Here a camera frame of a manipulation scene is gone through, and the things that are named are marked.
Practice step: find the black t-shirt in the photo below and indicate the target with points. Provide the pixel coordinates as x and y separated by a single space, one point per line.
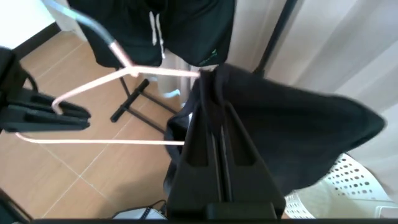
295 130

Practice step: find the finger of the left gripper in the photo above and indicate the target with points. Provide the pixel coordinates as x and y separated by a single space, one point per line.
37 101
37 123

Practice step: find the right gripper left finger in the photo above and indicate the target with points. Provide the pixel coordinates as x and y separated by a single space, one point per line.
196 186

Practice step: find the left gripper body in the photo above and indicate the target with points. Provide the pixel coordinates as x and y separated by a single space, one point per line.
9 74

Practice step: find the pink clothes hanger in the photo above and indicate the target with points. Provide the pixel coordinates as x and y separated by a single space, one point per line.
93 81

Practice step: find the white laundry basket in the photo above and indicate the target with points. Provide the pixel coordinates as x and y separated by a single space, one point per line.
348 183

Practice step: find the black clothes rack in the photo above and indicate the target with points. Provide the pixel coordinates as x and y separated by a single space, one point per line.
276 34

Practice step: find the black shorts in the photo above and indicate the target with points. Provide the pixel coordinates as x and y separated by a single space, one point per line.
192 31

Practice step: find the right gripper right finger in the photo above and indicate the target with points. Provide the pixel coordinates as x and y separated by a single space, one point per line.
252 189

